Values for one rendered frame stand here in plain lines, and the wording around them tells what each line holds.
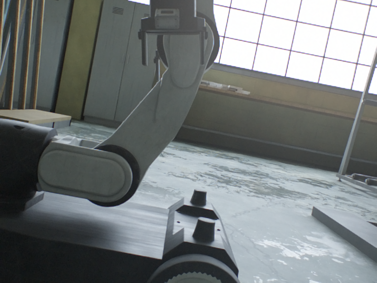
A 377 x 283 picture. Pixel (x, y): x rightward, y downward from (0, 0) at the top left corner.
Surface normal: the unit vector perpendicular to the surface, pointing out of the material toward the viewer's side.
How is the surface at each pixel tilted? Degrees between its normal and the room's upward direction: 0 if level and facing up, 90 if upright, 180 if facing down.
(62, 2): 90
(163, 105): 115
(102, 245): 0
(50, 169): 90
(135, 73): 90
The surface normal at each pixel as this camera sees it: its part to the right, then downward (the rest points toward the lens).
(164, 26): 0.01, 0.55
